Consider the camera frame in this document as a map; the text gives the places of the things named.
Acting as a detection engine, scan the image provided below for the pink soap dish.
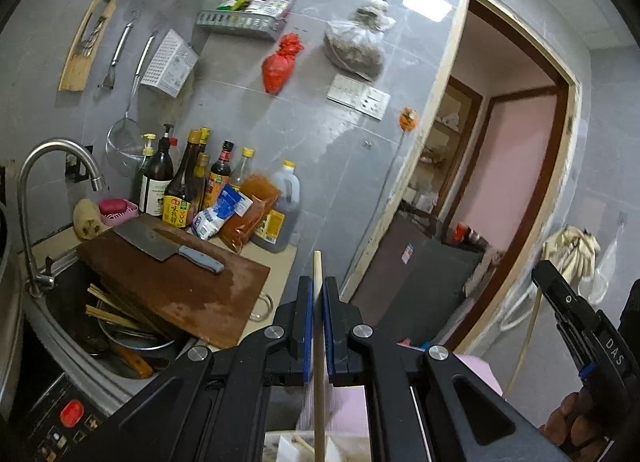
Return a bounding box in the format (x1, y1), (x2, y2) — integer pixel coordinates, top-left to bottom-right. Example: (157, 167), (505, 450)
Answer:
(98, 197), (139, 228)

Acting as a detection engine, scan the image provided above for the wire strainer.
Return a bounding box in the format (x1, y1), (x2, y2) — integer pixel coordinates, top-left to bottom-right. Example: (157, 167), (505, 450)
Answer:
(104, 30), (159, 176)

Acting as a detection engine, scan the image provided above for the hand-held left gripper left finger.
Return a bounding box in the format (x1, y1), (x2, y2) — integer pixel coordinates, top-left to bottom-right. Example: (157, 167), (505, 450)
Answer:
(107, 275), (315, 462)

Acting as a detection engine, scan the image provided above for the worn white door frame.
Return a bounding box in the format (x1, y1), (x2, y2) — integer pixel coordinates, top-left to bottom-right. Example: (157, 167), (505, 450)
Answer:
(344, 0), (584, 359)

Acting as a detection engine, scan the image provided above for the large dark oil jug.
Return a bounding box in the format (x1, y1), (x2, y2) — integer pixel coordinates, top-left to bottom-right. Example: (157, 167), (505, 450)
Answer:
(249, 160), (304, 254)

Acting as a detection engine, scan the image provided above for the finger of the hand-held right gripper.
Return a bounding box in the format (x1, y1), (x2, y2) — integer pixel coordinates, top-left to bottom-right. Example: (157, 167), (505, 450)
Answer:
(552, 311), (595, 384)
(531, 260), (602, 339)

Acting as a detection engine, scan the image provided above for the person's right hand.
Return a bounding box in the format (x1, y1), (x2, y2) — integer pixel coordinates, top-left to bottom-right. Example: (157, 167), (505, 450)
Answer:
(542, 389), (609, 462)

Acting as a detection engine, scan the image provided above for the clear bag of dried goods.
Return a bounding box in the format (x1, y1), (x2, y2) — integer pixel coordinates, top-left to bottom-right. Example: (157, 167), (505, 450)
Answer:
(323, 0), (397, 82)

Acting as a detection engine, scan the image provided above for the white hose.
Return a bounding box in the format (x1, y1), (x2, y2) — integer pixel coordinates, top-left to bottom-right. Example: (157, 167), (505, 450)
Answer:
(499, 281), (537, 333)

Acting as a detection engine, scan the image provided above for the red plastic bag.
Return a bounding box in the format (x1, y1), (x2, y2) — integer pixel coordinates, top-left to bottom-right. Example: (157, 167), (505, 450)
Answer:
(261, 32), (305, 96)

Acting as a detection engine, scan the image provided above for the wooden shelf unit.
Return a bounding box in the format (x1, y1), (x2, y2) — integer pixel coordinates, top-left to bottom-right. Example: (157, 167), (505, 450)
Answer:
(404, 76), (484, 223)

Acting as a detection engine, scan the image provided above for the white wall socket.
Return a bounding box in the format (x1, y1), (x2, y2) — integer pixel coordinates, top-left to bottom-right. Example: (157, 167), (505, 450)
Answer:
(327, 74), (391, 121)

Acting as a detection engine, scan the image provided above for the white plastic utensil holder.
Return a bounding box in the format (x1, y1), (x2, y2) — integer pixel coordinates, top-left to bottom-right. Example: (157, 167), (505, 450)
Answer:
(262, 429), (374, 462)

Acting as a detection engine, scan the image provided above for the wooden handled utensil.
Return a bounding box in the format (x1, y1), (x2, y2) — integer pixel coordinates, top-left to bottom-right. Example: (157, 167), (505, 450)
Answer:
(107, 341), (154, 379)

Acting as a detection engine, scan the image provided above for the white plastic basket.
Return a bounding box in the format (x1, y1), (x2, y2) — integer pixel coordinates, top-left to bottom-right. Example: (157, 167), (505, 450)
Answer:
(139, 28), (200, 99)

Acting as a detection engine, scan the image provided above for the black induction cooker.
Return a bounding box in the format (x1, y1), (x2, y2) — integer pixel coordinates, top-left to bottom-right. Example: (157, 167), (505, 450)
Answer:
(16, 371), (132, 462)

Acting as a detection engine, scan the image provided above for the orange sauce pouch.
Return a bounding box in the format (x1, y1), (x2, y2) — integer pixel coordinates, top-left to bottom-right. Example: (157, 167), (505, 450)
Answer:
(218, 174), (281, 252)

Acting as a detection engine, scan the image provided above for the metal wire handle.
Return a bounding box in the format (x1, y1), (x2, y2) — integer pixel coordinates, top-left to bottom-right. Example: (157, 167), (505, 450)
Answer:
(252, 291), (275, 323)

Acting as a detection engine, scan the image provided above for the dark pump bottle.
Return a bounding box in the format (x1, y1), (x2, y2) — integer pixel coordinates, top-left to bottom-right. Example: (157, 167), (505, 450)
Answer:
(138, 122), (176, 219)

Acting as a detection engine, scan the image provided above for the black wall holder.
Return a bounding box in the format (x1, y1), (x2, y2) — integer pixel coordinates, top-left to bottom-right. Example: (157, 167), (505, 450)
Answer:
(64, 144), (96, 183)

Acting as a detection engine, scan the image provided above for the clear bottle with yellow cap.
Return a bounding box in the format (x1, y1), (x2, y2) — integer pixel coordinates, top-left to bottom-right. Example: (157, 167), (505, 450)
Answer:
(229, 147), (256, 188)

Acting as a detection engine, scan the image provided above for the blue and white pouch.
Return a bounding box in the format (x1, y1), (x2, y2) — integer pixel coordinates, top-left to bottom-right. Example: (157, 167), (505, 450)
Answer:
(191, 185), (254, 241)

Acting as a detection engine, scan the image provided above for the red cap sauce bottle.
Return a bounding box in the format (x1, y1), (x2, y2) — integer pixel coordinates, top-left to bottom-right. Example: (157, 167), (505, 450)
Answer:
(207, 140), (235, 203)

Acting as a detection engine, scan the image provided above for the gray wall rack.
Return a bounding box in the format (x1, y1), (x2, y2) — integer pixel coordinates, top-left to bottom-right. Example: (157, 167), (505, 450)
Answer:
(194, 8), (291, 39)

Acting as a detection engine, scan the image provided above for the bundle of used chopsticks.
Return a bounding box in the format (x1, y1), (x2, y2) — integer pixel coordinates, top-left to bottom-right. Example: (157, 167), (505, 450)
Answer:
(84, 283), (167, 339)

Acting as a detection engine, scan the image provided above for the wooden cutting board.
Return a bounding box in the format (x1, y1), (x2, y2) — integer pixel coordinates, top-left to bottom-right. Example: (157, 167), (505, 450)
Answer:
(76, 211), (272, 351)

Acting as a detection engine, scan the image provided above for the steel faucet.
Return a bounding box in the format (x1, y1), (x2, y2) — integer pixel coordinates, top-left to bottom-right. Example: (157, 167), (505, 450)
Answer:
(16, 138), (105, 299)

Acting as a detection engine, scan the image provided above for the cleaver with gray handle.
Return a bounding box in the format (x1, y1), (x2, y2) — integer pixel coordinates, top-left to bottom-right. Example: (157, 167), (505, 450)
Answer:
(111, 218), (226, 275)

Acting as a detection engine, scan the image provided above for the steel bowl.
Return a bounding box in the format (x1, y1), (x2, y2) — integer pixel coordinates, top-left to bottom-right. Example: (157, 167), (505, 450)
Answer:
(97, 311), (177, 359)

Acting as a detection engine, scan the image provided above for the bamboo spatula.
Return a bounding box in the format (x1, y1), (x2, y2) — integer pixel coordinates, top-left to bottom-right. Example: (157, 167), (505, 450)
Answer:
(58, 0), (150, 93)

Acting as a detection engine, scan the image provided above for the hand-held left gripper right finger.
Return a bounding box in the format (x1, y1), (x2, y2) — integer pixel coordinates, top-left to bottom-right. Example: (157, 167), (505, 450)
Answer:
(322, 275), (571, 462)

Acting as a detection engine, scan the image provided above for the brown sauce bottle yellow label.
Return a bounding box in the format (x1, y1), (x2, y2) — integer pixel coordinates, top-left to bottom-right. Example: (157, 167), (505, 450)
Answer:
(163, 129), (201, 229)

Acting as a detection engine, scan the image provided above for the red snack packet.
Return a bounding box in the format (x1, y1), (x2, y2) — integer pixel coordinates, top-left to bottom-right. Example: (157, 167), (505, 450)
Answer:
(244, 0), (296, 18)

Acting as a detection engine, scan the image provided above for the steel sink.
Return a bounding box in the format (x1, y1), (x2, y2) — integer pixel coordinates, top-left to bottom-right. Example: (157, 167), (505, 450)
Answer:
(19, 241), (202, 395)

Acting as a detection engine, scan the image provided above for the hanging metal scraper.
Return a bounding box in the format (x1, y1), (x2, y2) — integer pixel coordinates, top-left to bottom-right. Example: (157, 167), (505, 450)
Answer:
(98, 21), (137, 90)

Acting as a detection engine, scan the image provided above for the yellow cap sauce bottle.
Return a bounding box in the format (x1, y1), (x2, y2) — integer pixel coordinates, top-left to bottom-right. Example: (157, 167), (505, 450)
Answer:
(192, 126), (212, 213)

